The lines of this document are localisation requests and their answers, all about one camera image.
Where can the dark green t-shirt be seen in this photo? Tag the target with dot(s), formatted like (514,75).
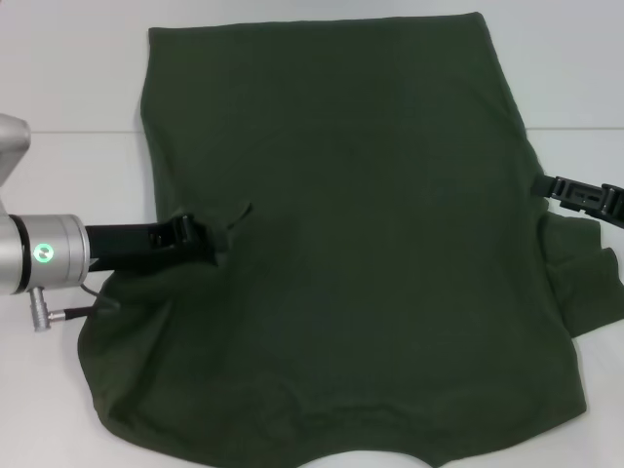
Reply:
(341,244)

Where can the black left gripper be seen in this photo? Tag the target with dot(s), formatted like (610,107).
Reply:
(122,246)

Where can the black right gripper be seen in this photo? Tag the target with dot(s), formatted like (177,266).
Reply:
(615,205)

